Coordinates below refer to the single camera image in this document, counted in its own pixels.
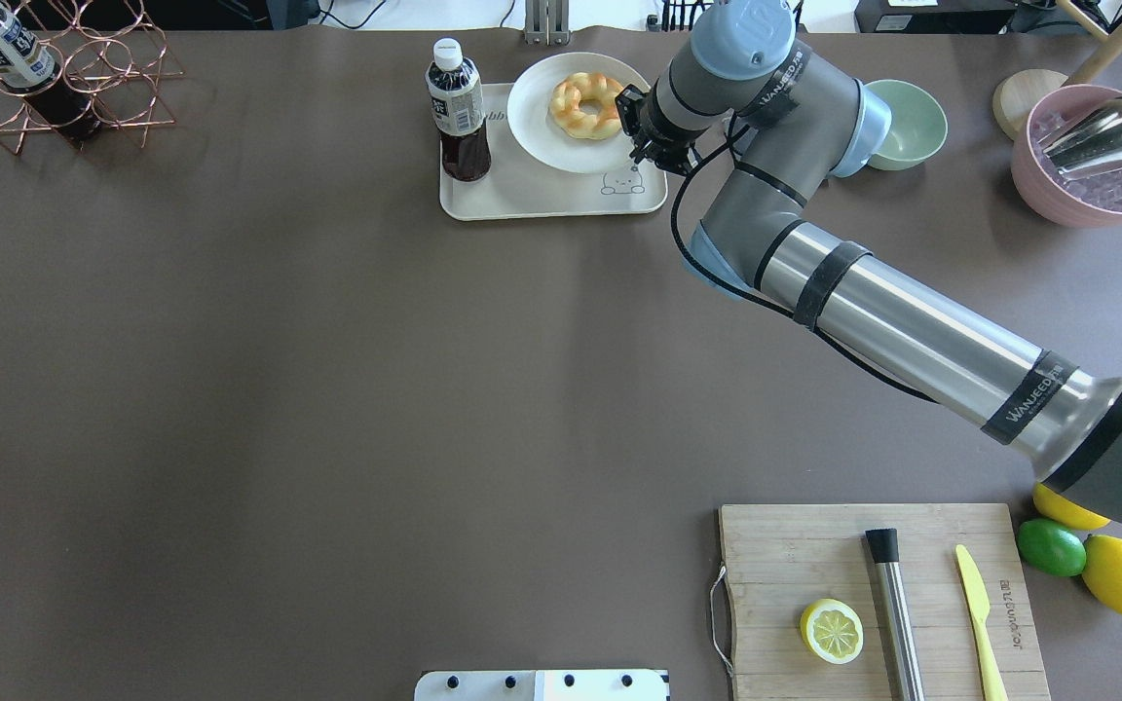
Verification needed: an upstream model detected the whole lemon upper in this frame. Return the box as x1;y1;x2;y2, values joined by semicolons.
1031;482;1110;532

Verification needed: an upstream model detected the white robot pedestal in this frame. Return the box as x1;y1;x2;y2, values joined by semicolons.
413;667;671;700

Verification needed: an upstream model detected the steel muddler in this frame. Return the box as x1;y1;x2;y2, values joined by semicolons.
864;528;926;700

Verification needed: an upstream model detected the steel ice scoop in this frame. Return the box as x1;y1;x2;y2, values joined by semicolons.
1042;96;1122;181

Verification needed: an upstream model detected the white plate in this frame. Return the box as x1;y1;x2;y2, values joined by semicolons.
507;52;649;173

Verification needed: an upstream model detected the tea bottle in rack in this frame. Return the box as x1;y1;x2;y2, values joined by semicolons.
0;3;103;142

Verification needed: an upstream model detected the wooden cutting board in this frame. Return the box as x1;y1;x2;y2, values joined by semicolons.
720;504;1051;700

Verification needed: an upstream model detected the tea bottle on tray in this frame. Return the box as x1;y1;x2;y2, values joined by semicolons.
425;37;491;182

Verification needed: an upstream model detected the yellow plastic knife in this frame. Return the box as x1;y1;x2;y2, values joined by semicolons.
954;544;1009;700

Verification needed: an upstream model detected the cream rabbit tray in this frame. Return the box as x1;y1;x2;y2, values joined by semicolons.
439;83;668;221

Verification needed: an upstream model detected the lemon half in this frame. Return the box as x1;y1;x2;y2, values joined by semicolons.
799;598;864;665

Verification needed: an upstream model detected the green bowl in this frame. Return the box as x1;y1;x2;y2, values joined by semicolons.
867;79;949;170

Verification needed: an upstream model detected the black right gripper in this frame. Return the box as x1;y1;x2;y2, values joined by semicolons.
615;84;700;176

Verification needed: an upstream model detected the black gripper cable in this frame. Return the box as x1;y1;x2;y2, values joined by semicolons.
670;112;942;405

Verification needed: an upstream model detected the braided ring donut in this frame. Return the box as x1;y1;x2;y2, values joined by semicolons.
548;72;624;139

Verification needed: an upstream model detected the copper wire bottle rack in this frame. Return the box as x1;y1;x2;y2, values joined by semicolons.
0;1;184;156

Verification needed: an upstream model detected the wooden glass stand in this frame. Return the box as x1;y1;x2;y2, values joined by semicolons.
991;1;1122;139

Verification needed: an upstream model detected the green lime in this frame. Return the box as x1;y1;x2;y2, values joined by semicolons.
1017;518;1088;577

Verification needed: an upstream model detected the pink ice bowl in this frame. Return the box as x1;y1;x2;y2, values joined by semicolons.
1011;85;1122;228

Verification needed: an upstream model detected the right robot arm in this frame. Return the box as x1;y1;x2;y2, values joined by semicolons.
617;1;1122;523

